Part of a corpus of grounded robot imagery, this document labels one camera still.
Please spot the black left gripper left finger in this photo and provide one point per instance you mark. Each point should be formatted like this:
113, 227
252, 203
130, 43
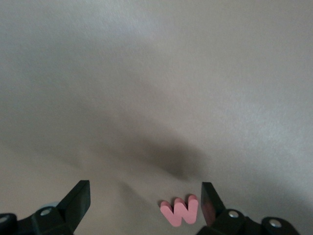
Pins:
71, 210

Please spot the brown table cover sheet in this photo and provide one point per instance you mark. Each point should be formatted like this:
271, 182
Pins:
156, 73

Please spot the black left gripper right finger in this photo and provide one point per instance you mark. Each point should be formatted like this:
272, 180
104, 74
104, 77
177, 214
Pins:
220, 220

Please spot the red foam letter w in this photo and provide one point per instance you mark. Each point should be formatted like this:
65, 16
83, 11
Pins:
182, 213

